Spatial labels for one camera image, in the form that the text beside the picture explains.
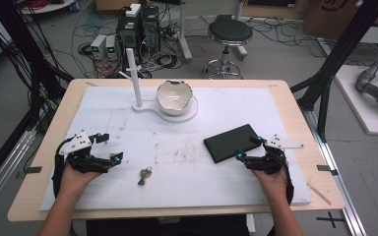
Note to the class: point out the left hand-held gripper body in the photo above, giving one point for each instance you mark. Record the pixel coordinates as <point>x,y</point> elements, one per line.
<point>78,142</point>

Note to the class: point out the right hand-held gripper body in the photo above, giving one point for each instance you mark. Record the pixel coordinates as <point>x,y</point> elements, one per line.
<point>270,162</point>

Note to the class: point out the black wallet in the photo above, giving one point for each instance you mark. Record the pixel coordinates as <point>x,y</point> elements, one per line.
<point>228,144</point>

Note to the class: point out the person's right hand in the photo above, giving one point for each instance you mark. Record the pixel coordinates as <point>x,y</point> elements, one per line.
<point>274,185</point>

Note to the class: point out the person's left hand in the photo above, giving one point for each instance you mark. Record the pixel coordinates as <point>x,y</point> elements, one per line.
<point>74,182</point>

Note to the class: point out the bunch of keys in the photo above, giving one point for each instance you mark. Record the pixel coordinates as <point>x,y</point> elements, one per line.
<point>144,175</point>

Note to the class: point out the black tape strip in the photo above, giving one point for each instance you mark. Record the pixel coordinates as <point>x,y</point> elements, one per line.
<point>326,168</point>
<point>32,170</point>

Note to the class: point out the thin wooden strip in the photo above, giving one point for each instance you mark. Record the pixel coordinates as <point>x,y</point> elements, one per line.
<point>318,193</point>

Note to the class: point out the white stand with pole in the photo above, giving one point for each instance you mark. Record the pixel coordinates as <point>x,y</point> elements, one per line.
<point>137,88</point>

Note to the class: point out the white foam mat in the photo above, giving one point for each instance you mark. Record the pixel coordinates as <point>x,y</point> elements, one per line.
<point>177,190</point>

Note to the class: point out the black tape cross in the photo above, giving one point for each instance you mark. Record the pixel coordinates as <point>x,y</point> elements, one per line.
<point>331,219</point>

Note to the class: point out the white eggshell-shaped bowl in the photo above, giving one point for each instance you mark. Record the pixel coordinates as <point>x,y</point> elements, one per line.
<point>174,98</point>

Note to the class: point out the person's dark lap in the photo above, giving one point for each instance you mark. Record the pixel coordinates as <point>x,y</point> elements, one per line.
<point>164,227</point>

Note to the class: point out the grey power supply unit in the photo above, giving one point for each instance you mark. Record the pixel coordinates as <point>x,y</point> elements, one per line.
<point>111,47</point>
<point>97,46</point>

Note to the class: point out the white floor platform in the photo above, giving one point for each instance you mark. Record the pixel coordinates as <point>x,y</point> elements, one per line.
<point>367,121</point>

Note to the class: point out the black computer tower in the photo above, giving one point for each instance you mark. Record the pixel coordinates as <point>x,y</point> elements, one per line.
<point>151,29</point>
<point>128,36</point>

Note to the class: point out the black round stool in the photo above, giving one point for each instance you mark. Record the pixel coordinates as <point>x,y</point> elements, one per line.
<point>229,32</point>

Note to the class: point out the white table leg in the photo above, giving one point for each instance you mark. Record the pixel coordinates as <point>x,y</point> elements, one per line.
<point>184,39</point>

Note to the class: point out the cardboard box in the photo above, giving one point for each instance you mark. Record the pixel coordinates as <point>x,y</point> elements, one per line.
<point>331,16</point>

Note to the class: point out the aluminium rail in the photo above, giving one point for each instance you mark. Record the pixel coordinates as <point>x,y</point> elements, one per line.
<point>341,183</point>
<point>3,173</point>

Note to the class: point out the black metal frame post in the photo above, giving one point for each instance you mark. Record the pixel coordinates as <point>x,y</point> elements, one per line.
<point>334,62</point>
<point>29,59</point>

